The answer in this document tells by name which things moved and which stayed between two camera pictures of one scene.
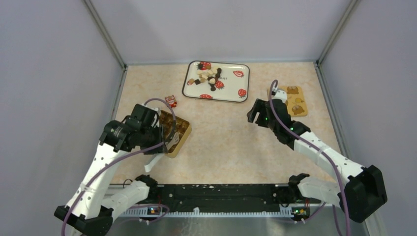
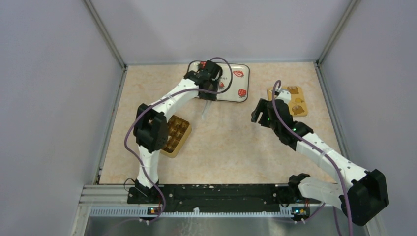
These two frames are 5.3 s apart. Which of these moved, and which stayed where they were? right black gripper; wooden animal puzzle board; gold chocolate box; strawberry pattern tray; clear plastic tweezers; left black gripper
Moved: clear plastic tweezers; left black gripper
Stayed: gold chocolate box; wooden animal puzzle board; strawberry pattern tray; right black gripper
